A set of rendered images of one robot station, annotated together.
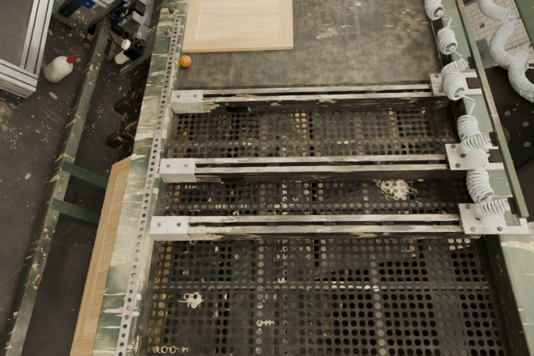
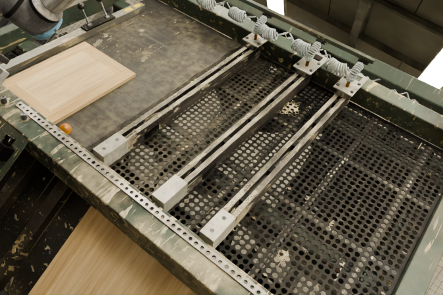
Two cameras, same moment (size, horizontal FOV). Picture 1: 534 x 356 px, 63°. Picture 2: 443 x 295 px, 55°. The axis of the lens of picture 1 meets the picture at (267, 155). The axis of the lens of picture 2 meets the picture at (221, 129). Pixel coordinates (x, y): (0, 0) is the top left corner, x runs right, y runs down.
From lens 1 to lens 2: 1.12 m
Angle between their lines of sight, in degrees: 41
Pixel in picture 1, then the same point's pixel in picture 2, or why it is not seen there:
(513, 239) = (367, 85)
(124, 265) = (222, 279)
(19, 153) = not seen: outside the picture
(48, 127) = not seen: outside the picture
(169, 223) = (217, 223)
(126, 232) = (193, 261)
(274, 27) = (105, 70)
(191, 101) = (119, 144)
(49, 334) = not seen: outside the picture
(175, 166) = (169, 189)
